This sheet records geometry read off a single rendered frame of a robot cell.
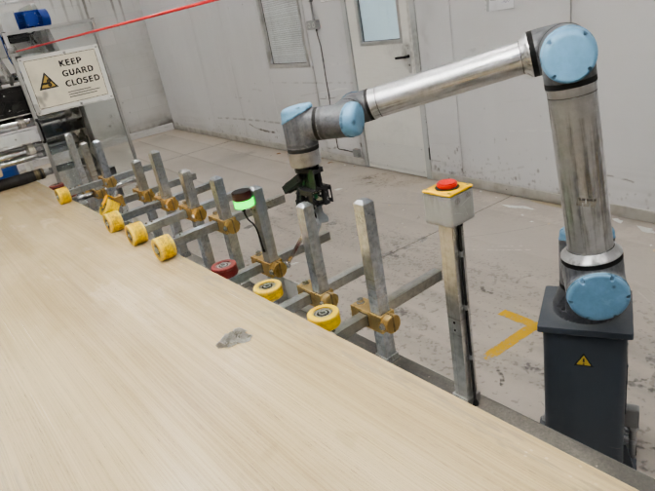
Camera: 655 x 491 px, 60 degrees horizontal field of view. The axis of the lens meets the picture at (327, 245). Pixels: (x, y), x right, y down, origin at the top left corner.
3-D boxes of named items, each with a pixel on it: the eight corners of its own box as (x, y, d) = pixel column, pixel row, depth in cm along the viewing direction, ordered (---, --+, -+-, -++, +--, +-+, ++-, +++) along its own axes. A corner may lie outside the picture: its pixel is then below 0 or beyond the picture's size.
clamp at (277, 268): (265, 264, 191) (262, 250, 189) (288, 274, 181) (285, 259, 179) (251, 270, 188) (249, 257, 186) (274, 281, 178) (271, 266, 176)
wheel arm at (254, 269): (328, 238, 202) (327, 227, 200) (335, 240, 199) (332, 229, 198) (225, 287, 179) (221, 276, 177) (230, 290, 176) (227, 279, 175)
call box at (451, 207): (447, 214, 117) (444, 178, 114) (476, 220, 112) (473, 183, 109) (425, 226, 114) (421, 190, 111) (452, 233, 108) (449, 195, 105)
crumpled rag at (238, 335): (248, 326, 138) (246, 319, 137) (254, 339, 132) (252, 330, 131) (212, 339, 135) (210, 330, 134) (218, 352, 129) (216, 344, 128)
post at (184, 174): (216, 280, 230) (185, 167, 211) (220, 282, 227) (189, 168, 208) (210, 283, 228) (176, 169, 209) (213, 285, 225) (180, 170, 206)
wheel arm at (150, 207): (218, 184, 254) (216, 176, 252) (222, 185, 251) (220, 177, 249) (111, 223, 227) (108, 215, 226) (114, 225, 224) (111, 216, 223)
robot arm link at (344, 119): (364, 95, 153) (321, 101, 157) (354, 104, 143) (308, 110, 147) (368, 130, 157) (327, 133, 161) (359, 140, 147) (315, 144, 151)
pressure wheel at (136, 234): (137, 216, 207) (148, 230, 204) (138, 231, 213) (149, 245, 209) (122, 221, 204) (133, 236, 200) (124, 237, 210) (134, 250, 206)
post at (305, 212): (333, 345, 174) (304, 199, 155) (340, 349, 171) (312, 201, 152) (325, 350, 172) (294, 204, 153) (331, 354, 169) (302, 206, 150)
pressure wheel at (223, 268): (236, 286, 184) (227, 255, 180) (249, 293, 178) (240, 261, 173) (214, 297, 180) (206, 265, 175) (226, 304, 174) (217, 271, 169)
